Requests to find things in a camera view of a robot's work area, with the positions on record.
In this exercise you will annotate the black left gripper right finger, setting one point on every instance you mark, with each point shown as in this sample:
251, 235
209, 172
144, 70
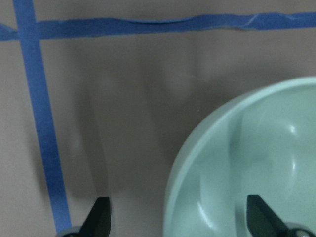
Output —
262, 221

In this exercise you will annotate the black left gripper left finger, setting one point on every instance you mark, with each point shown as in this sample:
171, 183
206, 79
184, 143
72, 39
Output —
98, 221

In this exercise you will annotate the green bowl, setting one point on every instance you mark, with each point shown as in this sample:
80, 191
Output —
260, 143

